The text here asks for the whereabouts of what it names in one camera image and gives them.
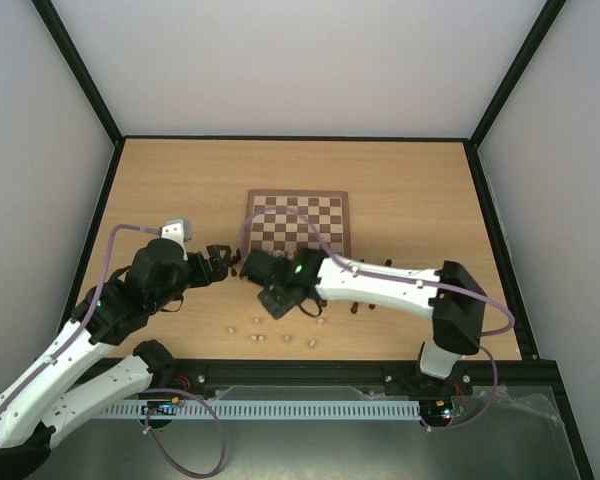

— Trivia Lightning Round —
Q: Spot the black frame post right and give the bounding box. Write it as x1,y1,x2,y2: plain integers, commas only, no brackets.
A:
470,0,567,149

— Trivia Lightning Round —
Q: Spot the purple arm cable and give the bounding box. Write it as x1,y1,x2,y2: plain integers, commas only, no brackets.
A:
0,224,161,441
237,206,516,433

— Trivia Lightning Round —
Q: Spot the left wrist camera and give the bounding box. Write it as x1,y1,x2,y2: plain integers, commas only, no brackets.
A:
160,218,193,243

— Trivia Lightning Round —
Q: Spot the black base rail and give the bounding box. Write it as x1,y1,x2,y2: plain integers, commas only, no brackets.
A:
174,359,565,397

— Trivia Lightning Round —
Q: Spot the white slotted cable duct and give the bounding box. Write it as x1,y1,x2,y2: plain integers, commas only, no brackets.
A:
96,400,421,421

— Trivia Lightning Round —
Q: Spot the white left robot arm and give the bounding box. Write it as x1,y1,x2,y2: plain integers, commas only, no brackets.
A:
0,236,231,479

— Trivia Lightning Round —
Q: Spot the black frame post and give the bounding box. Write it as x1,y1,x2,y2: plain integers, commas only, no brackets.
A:
31,0,123,146
470,0,567,149

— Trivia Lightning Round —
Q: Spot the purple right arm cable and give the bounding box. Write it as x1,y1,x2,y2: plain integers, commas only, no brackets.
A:
237,206,516,433

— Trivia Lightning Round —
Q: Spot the black frame post left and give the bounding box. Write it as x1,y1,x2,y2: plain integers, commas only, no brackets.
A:
31,0,123,146

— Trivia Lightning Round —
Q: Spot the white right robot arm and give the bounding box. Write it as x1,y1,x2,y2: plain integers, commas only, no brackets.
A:
239,248,485,392

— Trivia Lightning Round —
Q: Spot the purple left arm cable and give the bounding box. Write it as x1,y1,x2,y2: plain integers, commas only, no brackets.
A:
0,224,161,441

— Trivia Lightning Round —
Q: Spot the wooden chess board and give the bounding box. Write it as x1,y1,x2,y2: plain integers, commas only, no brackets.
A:
238,189,351,257

